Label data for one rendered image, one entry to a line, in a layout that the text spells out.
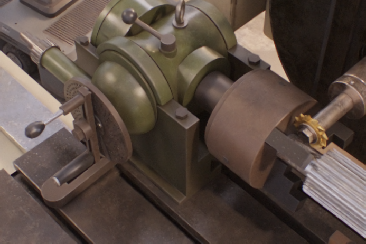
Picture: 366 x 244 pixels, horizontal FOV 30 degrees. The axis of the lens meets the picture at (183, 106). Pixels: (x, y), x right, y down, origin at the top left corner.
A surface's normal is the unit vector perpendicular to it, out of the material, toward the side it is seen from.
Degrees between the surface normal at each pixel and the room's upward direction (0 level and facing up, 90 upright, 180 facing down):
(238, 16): 90
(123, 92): 45
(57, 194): 3
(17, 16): 0
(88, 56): 90
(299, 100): 17
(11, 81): 0
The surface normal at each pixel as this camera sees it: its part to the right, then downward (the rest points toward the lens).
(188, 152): 0.70, 0.55
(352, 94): -0.72, 0.53
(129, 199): 0.00, -0.65
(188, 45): 0.36, -0.27
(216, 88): -0.32, -0.36
